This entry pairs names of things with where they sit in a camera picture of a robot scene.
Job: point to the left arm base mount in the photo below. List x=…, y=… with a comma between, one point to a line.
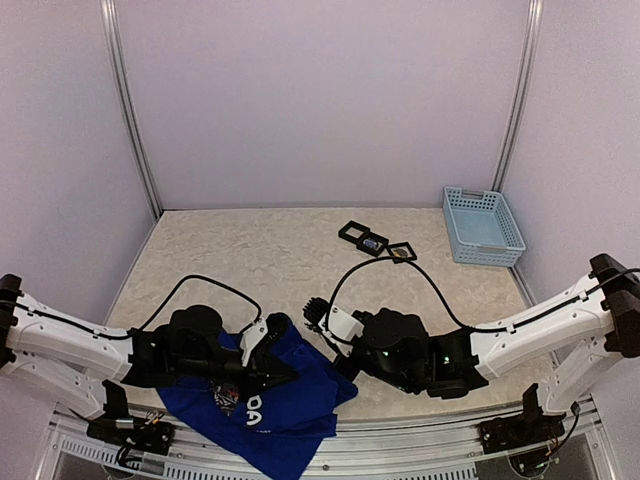
x=137, y=433

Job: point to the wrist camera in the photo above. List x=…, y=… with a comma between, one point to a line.
x=260, y=335
x=337, y=328

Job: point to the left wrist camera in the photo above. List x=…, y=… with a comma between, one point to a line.
x=260, y=335

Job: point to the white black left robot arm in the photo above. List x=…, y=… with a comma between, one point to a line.
x=85, y=366

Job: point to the blue printed t-shirt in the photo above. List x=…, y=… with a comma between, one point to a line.
x=279, y=430

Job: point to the black square frame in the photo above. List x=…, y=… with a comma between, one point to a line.
x=353, y=232
x=382, y=244
x=407, y=246

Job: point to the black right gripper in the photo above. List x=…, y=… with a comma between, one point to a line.
x=346, y=370

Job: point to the light blue plastic basket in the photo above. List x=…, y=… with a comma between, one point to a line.
x=481, y=228

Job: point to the aluminium corner post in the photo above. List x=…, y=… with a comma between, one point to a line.
x=520, y=94
x=110, y=20

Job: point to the aluminium front rail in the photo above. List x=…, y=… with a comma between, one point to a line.
x=428, y=447

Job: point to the aluminium corner post right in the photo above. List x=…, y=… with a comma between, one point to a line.
x=520, y=94

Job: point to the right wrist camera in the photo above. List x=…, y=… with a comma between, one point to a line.
x=337, y=328

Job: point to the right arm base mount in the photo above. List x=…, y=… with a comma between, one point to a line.
x=526, y=428

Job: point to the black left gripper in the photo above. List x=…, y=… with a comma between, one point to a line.
x=258, y=376

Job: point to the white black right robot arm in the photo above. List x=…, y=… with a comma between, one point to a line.
x=598, y=315

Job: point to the aluminium corner post left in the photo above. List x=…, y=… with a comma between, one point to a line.
x=110, y=20

